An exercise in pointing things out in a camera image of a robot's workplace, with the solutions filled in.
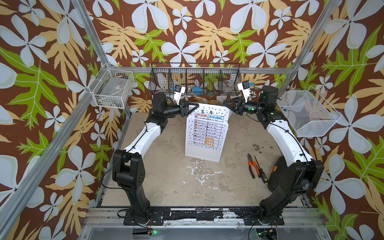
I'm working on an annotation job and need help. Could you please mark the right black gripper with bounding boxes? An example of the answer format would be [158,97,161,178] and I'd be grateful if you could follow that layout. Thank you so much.
[224,98,266,119]

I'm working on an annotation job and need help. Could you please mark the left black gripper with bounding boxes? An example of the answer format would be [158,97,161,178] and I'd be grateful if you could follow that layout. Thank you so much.
[161,100,197,120]

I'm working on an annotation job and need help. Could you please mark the dotted border table menu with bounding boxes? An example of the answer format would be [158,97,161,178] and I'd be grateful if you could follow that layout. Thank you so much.
[186,104,231,151]

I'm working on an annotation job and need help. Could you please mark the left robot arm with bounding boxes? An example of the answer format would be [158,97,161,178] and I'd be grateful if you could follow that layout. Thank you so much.
[112,92,199,227]

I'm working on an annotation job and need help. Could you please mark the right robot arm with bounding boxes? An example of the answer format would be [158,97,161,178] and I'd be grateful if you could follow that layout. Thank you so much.
[223,82,324,225]

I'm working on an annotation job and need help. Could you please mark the blue object in rack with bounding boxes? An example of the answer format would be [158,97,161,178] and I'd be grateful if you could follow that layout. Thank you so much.
[192,87,204,96]

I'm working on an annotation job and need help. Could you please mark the white mesh basket right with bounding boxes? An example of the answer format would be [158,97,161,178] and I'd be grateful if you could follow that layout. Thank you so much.
[277,87,342,138]

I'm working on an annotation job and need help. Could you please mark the black screwdriver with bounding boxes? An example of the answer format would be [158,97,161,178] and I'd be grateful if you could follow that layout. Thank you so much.
[254,156,268,184]

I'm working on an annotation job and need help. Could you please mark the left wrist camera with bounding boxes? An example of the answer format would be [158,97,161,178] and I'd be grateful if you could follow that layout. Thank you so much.
[174,85,186,105]

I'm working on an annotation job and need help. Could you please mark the black wire rack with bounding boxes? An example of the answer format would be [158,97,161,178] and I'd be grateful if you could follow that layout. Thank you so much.
[148,63,242,97]

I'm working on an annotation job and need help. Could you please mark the orange handled pliers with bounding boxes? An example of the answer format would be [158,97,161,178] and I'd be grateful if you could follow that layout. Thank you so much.
[247,154,260,179]

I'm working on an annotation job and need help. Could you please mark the white wire basket left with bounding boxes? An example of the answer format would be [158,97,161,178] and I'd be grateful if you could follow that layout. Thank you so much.
[88,64,135,109]

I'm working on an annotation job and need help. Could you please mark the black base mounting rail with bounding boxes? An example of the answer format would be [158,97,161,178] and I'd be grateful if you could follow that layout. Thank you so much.
[118,206,285,226]

